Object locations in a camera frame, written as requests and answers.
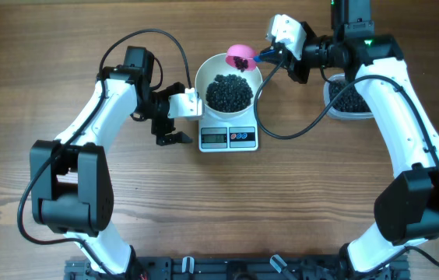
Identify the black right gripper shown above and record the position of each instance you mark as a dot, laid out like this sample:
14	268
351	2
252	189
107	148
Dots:
295	69

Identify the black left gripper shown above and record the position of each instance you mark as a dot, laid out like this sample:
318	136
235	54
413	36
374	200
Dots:
159	129

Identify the pink measuring scoop blue handle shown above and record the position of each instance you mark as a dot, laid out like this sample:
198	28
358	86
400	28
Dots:
242	57

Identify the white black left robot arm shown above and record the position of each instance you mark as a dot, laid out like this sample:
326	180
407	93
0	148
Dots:
70	187

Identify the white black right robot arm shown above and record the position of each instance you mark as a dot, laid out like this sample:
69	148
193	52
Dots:
406	214

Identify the white digital kitchen scale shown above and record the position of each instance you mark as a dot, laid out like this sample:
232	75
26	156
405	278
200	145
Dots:
228	132

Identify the black beans in bowl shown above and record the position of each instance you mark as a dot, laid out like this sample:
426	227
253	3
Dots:
229	94

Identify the white bowl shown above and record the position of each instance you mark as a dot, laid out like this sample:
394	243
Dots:
216	65

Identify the clear plastic container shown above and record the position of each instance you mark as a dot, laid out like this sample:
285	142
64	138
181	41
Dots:
332	113

